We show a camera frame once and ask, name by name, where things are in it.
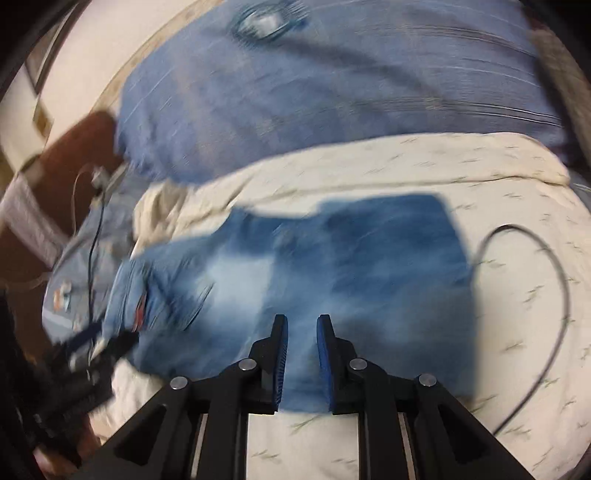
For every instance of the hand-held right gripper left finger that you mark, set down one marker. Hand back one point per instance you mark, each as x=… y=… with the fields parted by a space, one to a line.
x=280 y=364

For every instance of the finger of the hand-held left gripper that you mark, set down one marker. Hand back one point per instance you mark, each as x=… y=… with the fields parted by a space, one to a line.
x=115 y=344

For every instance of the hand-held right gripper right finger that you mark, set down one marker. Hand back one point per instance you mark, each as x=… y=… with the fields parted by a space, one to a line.
x=323 y=364

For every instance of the blue denim pants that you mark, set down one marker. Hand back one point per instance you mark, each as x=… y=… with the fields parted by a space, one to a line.
x=369 y=258

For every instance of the light blue cloth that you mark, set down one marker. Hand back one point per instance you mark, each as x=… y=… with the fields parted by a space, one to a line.
x=81 y=267

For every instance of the grey white cloth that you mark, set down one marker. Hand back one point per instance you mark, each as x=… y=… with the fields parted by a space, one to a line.
x=25 y=217

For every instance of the cream printed bed sheet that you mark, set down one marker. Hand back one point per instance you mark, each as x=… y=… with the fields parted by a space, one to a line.
x=508 y=323

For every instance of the brown wooden headboard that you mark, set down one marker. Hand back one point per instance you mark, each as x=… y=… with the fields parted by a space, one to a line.
x=55 y=157

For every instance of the blue striped pillow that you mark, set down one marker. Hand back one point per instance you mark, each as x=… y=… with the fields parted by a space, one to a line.
x=323 y=92

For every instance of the framed wall picture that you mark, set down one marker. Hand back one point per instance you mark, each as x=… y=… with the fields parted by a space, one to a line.
x=46 y=55

